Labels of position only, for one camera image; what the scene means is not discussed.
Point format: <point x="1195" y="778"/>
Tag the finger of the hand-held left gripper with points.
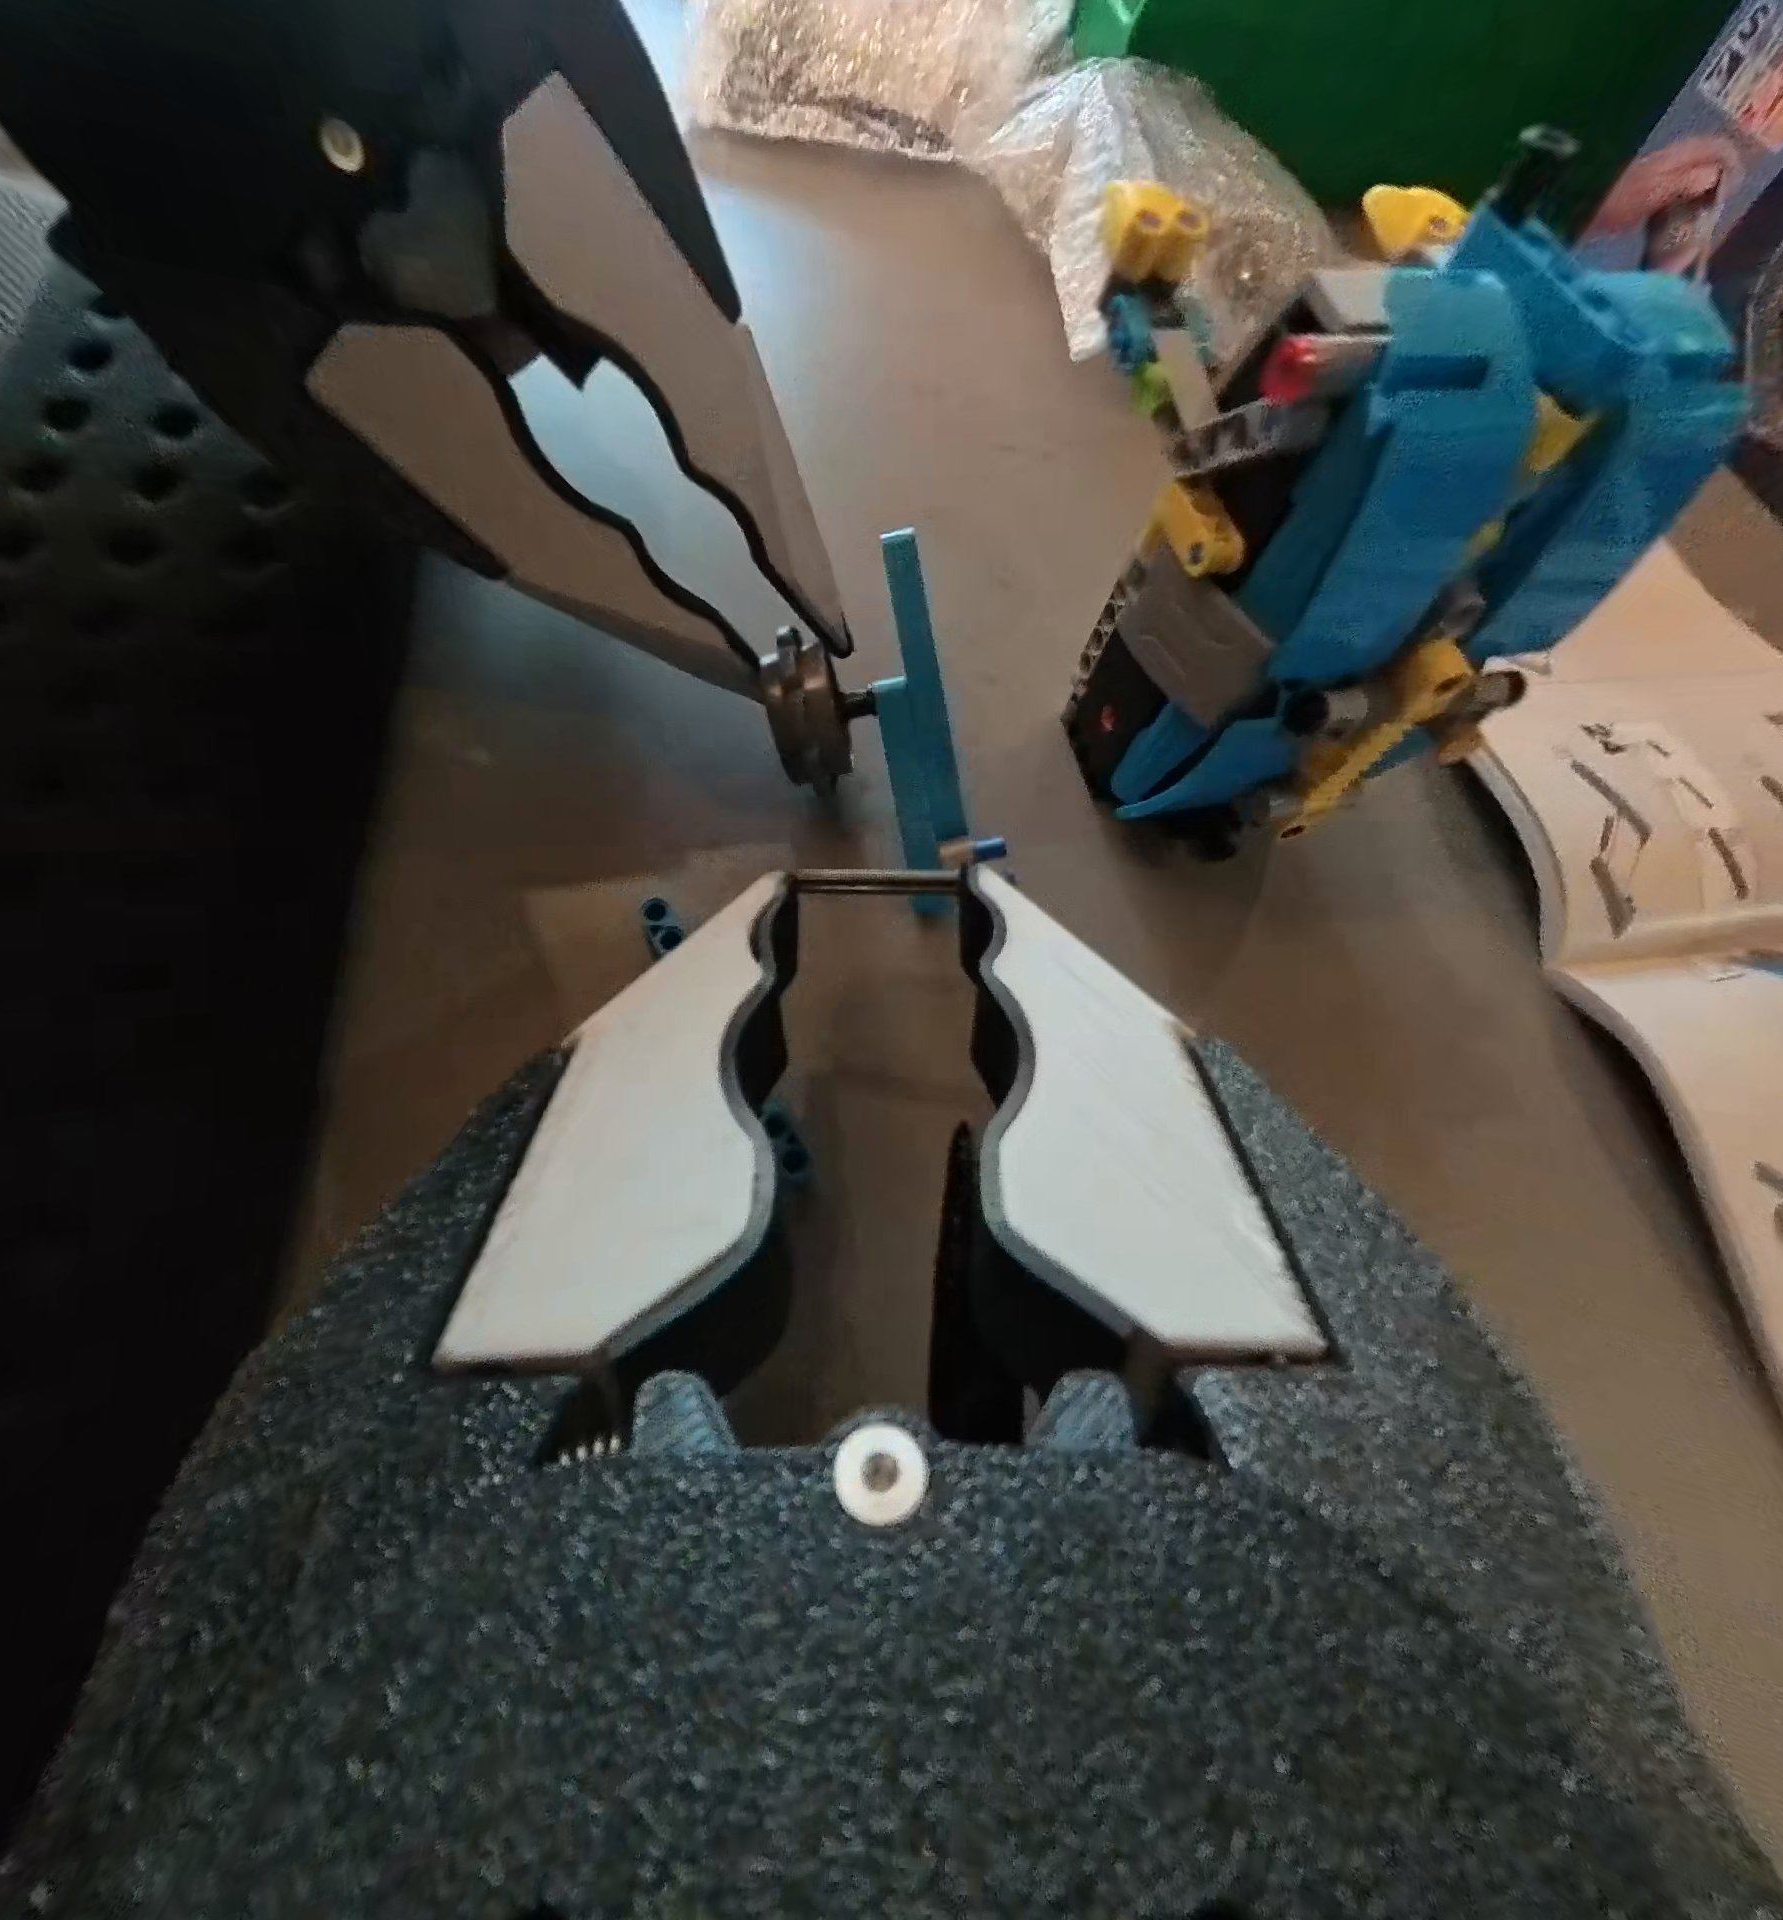
<point x="681" y="331"/>
<point x="500" y="481"/>

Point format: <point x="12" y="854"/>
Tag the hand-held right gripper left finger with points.
<point x="621" y="1184"/>

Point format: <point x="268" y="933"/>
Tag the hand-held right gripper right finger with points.
<point x="1145" y="1184"/>

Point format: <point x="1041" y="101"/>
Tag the blue perforated beam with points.
<point x="657" y="922"/>
<point x="921" y="721"/>

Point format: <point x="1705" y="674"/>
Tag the blue grey pin connector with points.
<point x="981" y="851"/>

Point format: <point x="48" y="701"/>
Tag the black axle rod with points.
<point x="875" y="885"/>

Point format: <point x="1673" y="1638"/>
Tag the grey desk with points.
<point x="981" y="451"/>

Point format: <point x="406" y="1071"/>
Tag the black perforated chair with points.
<point x="110" y="900"/>

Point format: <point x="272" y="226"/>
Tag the open instruction booklet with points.
<point x="1701" y="930"/>

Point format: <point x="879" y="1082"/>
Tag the blue yellow toy vehicle model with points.
<point x="1431" y="494"/>

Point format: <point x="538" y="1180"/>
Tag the green box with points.
<point x="1431" y="74"/>

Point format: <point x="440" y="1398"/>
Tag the dark printed toy box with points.
<point x="1775" y="180"/>

